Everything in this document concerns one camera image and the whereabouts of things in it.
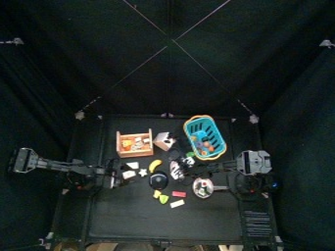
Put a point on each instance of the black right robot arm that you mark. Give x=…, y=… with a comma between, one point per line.
x=244, y=165

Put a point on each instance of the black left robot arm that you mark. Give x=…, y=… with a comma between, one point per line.
x=56, y=165

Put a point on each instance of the teal basket with orange rim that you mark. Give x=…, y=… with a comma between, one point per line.
x=201, y=129

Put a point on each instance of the small green toy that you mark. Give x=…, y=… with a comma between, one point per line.
x=189, y=154

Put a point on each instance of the white black striped toy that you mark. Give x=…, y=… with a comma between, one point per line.
x=176, y=171

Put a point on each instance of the white star toy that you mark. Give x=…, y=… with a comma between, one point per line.
x=143, y=172

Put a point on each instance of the yellow toy banana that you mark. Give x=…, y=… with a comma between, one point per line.
x=153, y=165

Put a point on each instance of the white brown cube box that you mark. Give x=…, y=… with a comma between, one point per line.
x=163, y=141

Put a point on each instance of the wooden crate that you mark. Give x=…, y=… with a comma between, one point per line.
x=120, y=152

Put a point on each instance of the blue toy piece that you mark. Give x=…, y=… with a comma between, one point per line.
x=199, y=144

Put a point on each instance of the black round bowl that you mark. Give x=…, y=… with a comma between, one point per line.
x=157, y=180

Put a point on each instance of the silver toy pan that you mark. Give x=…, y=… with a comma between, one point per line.
x=203, y=188

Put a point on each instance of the orange toy food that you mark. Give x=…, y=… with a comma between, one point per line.
x=127, y=144

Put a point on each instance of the orange toy fruit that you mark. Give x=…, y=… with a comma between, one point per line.
x=211, y=148

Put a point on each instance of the white toy food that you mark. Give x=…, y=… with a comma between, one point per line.
x=140, y=143

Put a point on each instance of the yellow toy wedge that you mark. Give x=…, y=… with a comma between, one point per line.
x=156, y=193

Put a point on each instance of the red flat block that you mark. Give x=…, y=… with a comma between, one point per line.
x=179, y=194

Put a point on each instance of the lime green toy wedge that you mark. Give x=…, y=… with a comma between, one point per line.
x=164, y=199

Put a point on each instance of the white flat block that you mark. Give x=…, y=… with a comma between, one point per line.
x=176, y=204

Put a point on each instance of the grey frame middle bracket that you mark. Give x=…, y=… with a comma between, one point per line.
x=165, y=115

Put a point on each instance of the grey frame corner bracket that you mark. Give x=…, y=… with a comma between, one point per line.
x=253, y=119
x=326, y=43
x=79, y=115
x=16, y=41

